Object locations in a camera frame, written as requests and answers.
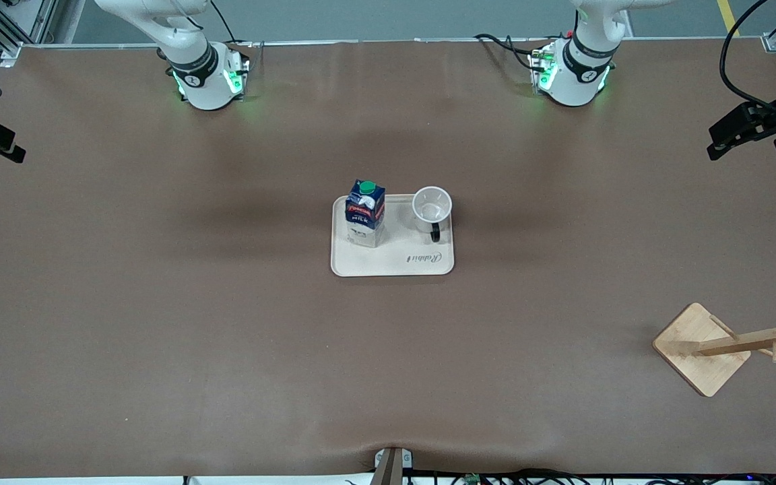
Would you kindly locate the cream plastic tray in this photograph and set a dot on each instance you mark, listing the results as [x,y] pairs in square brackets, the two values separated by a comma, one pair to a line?
[401,259]

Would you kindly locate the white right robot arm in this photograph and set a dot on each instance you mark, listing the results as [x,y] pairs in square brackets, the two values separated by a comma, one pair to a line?
[206,91]

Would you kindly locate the small green circuit board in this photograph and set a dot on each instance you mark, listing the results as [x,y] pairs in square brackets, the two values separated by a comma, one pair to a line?
[473,479]

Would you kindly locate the wooden cup rack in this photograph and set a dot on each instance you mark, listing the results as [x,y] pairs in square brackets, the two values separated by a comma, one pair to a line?
[701,353]

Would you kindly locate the metal table edge bracket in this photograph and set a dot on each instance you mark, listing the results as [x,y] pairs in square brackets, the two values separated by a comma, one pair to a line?
[393,465]

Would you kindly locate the blue milk carton green cap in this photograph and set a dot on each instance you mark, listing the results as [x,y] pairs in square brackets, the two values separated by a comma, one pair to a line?
[365,215]

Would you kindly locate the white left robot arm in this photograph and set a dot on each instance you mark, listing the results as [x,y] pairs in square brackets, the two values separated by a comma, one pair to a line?
[573,84]

